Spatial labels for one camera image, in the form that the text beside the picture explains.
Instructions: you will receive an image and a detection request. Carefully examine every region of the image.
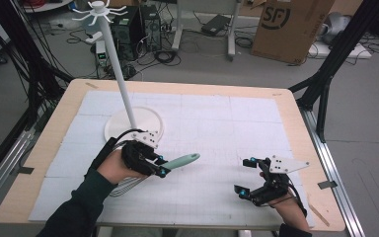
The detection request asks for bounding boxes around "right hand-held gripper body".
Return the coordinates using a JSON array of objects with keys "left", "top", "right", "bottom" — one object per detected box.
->
[{"left": 248, "top": 155, "right": 310, "bottom": 207}]

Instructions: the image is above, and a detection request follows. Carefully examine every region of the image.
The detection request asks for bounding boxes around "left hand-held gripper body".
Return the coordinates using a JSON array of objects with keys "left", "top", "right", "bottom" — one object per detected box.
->
[{"left": 121, "top": 130, "right": 161, "bottom": 177}]

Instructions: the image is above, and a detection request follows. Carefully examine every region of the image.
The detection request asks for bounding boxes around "whisk with green handle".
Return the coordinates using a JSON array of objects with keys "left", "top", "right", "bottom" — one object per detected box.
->
[{"left": 109, "top": 152, "right": 201, "bottom": 198}]

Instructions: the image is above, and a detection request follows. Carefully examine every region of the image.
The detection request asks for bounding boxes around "white hook rack stand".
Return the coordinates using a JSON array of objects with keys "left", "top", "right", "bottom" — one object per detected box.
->
[{"left": 71, "top": 0, "right": 165, "bottom": 146}]

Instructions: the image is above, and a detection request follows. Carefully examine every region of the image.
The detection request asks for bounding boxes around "person's right hand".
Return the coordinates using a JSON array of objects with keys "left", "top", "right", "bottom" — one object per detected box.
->
[{"left": 269, "top": 195, "right": 305, "bottom": 221}]

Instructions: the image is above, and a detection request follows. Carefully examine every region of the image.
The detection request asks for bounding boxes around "person's left hand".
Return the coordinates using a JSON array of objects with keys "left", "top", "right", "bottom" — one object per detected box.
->
[{"left": 97, "top": 149, "right": 149, "bottom": 186}]

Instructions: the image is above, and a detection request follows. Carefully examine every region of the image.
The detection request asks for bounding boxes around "thin wooden stick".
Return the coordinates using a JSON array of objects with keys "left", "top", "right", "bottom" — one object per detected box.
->
[{"left": 307, "top": 201, "right": 331, "bottom": 228}]

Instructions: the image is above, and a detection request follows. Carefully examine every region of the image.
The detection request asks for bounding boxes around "white grid mat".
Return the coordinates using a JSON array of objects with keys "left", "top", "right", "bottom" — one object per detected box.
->
[{"left": 28, "top": 89, "right": 315, "bottom": 230}]

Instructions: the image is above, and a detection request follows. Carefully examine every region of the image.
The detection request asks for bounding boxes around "black tape piece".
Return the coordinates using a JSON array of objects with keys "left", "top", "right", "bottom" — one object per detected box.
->
[
  {"left": 317, "top": 180, "right": 339, "bottom": 191},
  {"left": 17, "top": 166, "right": 35, "bottom": 176}
]

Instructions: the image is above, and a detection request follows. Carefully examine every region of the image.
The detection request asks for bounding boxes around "power supply with green display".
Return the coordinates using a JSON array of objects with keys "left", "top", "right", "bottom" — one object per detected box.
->
[{"left": 95, "top": 39, "right": 108, "bottom": 67}]

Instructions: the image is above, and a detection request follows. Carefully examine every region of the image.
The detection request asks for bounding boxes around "large black computer tower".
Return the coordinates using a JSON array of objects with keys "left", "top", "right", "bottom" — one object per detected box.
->
[{"left": 111, "top": 5, "right": 146, "bottom": 62}]

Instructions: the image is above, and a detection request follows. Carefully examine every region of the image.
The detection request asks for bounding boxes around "white power strip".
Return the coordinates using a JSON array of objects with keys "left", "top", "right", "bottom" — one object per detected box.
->
[{"left": 84, "top": 31, "right": 104, "bottom": 45}]

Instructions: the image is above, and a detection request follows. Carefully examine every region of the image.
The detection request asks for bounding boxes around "narrow black computer tower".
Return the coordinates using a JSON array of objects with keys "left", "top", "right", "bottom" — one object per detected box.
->
[{"left": 141, "top": 4, "right": 163, "bottom": 52}]

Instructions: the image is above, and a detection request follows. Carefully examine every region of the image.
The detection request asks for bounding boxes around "white metal stand leg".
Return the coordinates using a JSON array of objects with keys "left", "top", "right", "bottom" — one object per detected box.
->
[
  {"left": 172, "top": 0, "right": 185, "bottom": 51},
  {"left": 226, "top": 0, "right": 241, "bottom": 62}
]

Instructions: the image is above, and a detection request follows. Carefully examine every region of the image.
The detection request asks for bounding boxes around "white foam board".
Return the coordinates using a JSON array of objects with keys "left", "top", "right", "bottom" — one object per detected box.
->
[{"left": 308, "top": 40, "right": 373, "bottom": 60}]

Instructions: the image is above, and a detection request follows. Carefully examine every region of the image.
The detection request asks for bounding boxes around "brown cardboard box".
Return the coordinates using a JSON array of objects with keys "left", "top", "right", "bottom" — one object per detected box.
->
[{"left": 250, "top": 0, "right": 337, "bottom": 65}]

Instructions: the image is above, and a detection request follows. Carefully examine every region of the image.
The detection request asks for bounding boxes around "flat black laptop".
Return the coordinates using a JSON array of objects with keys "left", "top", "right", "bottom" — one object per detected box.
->
[{"left": 200, "top": 14, "right": 232, "bottom": 37}]

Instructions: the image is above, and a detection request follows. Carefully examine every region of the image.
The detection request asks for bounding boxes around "grey bag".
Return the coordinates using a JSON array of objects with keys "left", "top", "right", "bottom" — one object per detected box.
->
[{"left": 319, "top": 12, "right": 352, "bottom": 43}]

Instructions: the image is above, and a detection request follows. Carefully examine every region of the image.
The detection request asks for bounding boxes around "white round table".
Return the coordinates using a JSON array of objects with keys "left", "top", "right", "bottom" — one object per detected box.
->
[{"left": 21, "top": 0, "right": 75, "bottom": 14}]

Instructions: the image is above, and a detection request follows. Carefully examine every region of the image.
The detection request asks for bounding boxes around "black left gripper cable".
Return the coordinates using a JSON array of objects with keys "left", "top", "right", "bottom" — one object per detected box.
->
[{"left": 90, "top": 127, "right": 146, "bottom": 172}]

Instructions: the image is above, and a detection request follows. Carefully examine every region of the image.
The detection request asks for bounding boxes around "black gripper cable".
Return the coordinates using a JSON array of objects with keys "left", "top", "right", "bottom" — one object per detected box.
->
[
  {"left": 287, "top": 182, "right": 309, "bottom": 219},
  {"left": 90, "top": 127, "right": 146, "bottom": 172}
]

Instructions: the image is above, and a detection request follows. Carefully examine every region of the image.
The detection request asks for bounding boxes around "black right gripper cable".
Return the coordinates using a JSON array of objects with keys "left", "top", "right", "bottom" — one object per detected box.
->
[{"left": 287, "top": 182, "right": 309, "bottom": 219}]

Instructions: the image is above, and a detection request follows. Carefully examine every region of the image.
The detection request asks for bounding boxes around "aluminium rail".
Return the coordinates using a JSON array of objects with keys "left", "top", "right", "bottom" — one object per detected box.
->
[
  {"left": 299, "top": 107, "right": 366, "bottom": 237},
  {"left": 0, "top": 126, "right": 38, "bottom": 215}
]

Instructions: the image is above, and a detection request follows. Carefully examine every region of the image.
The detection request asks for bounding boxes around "coiled black cable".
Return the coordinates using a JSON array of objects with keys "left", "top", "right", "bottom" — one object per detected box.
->
[
  {"left": 152, "top": 48, "right": 182, "bottom": 67},
  {"left": 235, "top": 34, "right": 255, "bottom": 49}
]

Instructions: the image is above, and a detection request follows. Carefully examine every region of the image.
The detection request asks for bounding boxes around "black frame post with cables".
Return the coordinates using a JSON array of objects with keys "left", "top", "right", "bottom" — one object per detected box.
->
[{"left": 0, "top": 0, "right": 75, "bottom": 132}]

